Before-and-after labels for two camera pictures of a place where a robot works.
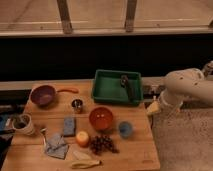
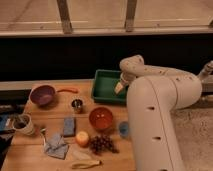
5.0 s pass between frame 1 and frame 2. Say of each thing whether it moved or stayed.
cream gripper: moved
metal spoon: stayed
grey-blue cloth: stayed
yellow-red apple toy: stayed
